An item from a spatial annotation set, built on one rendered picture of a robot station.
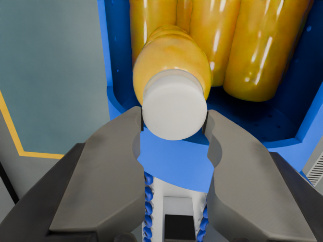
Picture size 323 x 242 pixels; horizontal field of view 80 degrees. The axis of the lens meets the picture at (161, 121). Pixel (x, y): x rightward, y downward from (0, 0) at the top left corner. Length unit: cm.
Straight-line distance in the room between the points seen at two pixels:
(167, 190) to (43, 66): 130
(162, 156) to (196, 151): 4
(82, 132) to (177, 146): 167
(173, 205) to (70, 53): 121
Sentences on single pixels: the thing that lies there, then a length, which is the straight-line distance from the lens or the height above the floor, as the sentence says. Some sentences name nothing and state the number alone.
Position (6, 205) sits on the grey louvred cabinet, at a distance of 270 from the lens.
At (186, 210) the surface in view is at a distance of 70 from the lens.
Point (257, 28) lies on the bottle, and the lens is 25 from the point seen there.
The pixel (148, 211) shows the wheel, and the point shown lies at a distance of 70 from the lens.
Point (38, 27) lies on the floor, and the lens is 160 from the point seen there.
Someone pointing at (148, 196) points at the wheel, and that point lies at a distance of 64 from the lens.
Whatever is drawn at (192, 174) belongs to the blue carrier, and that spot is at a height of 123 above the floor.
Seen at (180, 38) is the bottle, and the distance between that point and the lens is 16.
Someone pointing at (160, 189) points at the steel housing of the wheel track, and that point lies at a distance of 69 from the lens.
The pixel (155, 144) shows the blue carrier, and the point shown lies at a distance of 18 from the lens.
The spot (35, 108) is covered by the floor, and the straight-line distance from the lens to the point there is 188.
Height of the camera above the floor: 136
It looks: 58 degrees down
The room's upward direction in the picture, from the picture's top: 177 degrees counter-clockwise
